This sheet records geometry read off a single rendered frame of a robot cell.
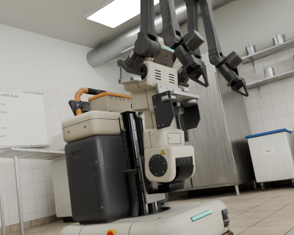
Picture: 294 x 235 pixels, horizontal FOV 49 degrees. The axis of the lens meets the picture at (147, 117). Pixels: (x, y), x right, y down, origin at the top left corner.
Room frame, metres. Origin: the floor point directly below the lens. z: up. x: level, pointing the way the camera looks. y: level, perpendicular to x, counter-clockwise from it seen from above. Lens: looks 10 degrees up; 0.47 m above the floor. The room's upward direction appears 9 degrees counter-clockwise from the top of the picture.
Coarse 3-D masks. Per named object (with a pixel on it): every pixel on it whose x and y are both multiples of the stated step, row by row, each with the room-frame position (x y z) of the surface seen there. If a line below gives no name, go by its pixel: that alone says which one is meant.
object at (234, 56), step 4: (232, 52) 1.57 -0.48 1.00; (212, 56) 1.60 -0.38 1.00; (216, 56) 1.59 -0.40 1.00; (228, 56) 1.58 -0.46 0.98; (232, 56) 1.56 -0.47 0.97; (236, 56) 1.55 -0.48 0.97; (240, 56) 1.59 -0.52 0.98; (212, 60) 1.61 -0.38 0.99; (216, 60) 1.60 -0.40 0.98; (224, 60) 1.60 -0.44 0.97; (228, 60) 1.58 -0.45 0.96; (232, 60) 1.56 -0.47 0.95; (236, 60) 1.55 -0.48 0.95; (240, 60) 1.55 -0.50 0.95; (216, 64) 1.60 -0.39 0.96; (220, 64) 1.61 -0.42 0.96; (232, 64) 1.57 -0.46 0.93; (236, 64) 1.57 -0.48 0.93
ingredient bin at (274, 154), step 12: (264, 132) 4.36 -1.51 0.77; (276, 132) 4.30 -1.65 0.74; (288, 132) 4.36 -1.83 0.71; (252, 144) 4.49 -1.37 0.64; (264, 144) 4.40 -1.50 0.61; (276, 144) 4.31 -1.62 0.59; (288, 144) 4.25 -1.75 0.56; (252, 156) 4.51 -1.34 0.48; (264, 156) 4.42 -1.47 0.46; (276, 156) 4.33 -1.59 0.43; (288, 156) 4.25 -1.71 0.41; (264, 168) 4.44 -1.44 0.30; (276, 168) 4.35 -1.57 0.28; (288, 168) 4.27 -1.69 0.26; (264, 180) 4.46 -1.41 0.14; (276, 180) 4.40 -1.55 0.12
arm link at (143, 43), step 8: (144, 0) 1.32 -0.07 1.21; (152, 0) 1.32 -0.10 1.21; (144, 8) 1.32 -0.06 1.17; (152, 8) 1.32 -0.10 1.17; (144, 16) 1.32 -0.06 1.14; (152, 16) 1.33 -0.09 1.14; (144, 24) 1.32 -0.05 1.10; (152, 24) 1.33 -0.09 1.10; (144, 32) 1.30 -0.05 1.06; (152, 32) 1.33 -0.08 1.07; (136, 40) 1.33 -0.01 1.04; (144, 40) 1.30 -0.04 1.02; (136, 48) 1.33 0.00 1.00; (144, 48) 1.31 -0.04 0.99; (160, 48) 1.37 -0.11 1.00
